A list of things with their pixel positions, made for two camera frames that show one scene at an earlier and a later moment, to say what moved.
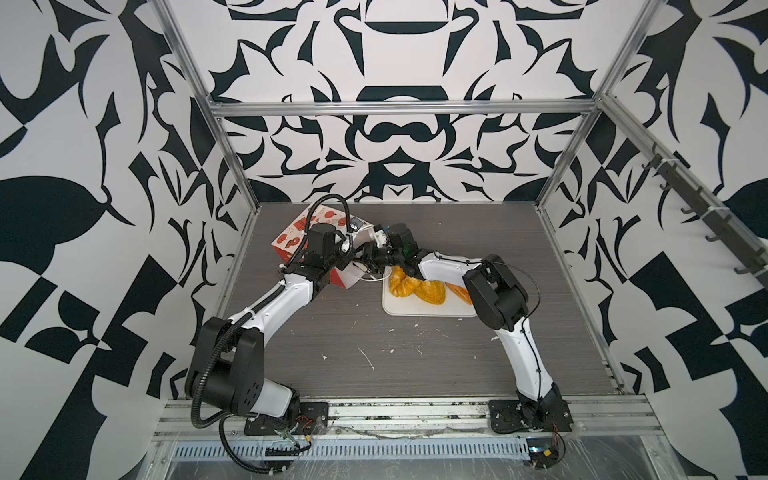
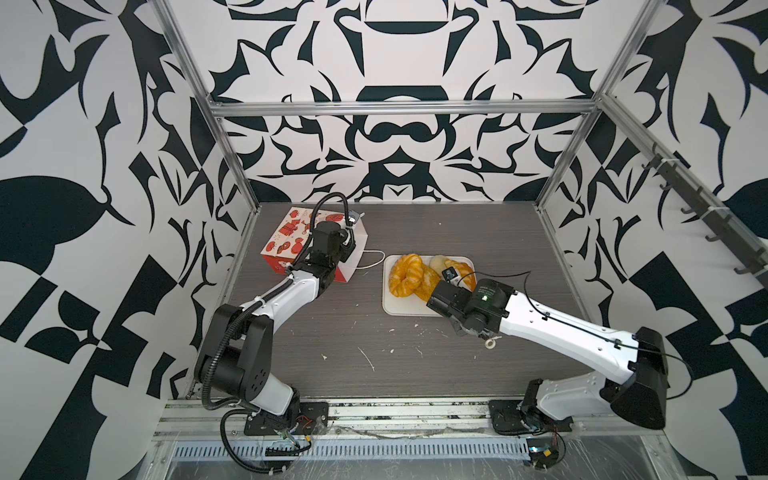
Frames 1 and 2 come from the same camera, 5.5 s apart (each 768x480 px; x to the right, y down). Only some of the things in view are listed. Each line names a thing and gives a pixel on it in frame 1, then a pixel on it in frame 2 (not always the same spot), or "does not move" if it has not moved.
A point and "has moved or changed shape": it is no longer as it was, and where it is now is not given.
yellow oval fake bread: x=432 y=291 does not move
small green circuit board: x=542 y=452 does not move
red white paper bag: x=351 y=234 has moved or changed shape
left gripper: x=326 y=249 does not move
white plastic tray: x=457 y=302 does not move
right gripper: x=371 y=251 -> x=456 y=327
